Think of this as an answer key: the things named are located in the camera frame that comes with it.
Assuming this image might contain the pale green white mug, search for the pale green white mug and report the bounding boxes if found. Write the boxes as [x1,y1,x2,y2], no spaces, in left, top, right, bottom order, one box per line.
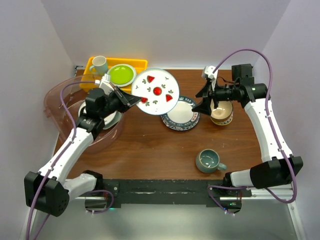
[89,55,109,76]

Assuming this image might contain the yellow plastic tray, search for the yellow plastic tray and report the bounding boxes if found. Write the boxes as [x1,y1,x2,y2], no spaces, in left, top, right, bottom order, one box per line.
[79,56,148,92]

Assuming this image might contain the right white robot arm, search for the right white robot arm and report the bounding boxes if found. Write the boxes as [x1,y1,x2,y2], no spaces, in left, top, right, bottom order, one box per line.
[192,64,303,197]

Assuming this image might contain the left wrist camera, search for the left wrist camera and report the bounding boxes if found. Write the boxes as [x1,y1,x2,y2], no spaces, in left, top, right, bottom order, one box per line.
[94,73,116,96]

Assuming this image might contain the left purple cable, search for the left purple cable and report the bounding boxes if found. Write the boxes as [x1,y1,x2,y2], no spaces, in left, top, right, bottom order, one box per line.
[24,81,116,240]

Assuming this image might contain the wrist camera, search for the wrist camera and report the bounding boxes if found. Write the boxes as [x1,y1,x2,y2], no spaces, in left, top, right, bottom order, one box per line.
[94,73,116,96]
[201,65,218,90]

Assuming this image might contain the teal ceramic mug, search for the teal ceramic mug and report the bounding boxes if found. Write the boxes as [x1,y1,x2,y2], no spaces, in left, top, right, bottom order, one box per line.
[195,149,227,174]

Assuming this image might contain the dark floral plate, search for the dark floral plate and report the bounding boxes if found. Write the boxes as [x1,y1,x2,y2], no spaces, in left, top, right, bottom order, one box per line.
[161,117,200,132]

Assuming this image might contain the watermelon plate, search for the watermelon plate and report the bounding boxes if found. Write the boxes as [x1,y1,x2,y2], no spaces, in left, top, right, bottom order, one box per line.
[131,68,180,116]
[78,101,120,130]

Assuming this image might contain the light blue divided plate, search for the light blue divided plate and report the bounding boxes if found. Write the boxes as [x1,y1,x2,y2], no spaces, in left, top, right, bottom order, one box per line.
[103,111,122,130]

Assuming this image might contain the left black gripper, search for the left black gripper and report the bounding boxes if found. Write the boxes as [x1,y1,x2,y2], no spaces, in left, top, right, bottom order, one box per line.
[99,85,141,119]

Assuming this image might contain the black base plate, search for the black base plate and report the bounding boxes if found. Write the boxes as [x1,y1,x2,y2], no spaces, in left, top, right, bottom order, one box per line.
[103,179,252,210]

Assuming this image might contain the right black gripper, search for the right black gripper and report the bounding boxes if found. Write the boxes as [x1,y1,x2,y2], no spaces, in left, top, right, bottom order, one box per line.
[192,78,239,116]

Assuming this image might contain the green rim lettered plate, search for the green rim lettered plate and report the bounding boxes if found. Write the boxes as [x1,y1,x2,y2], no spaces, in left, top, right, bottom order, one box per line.
[160,95,200,127]

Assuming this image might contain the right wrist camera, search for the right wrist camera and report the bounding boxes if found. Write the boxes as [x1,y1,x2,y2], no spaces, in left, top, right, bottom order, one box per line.
[201,65,218,90]

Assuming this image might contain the cream patterned bowl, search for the cream patterned bowl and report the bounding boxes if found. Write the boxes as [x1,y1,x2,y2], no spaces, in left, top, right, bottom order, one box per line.
[210,100,234,126]

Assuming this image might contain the lime green plate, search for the lime green plate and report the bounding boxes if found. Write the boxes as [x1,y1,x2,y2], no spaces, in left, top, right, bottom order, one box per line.
[107,63,137,87]

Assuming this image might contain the clear pink plastic bin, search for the clear pink plastic bin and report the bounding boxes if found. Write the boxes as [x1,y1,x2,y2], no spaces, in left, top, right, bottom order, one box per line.
[43,75,125,154]

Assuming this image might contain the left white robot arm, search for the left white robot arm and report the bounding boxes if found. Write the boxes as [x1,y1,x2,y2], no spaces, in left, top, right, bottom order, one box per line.
[24,87,142,217]

